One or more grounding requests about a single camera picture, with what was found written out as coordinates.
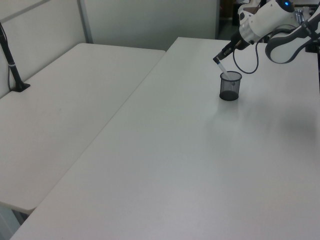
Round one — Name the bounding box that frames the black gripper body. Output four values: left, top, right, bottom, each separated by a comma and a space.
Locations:
229, 30, 251, 52

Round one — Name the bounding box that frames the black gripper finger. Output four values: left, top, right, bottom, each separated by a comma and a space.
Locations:
212, 43, 234, 62
215, 47, 235, 63

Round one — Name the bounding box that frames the white marker with blue cap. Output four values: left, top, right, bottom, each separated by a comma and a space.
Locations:
215, 59, 236, 87

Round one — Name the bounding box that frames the black mesh pen cup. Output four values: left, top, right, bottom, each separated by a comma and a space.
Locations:
219, 70, 243, 102

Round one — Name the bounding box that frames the black keyboard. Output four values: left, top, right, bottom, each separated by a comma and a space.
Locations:
294, 7, 305, 24

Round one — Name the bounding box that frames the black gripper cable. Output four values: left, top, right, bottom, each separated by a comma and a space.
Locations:
232, 40, 260, 75

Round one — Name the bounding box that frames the black clamped camera stand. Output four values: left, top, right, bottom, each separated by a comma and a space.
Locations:
305, 43, 320, 54

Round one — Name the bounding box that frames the grey metal partition post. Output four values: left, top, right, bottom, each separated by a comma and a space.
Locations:
76, 0, 94, 44

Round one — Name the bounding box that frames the black camera stand with foot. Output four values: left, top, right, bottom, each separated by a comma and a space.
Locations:
0, 21, 32, 94

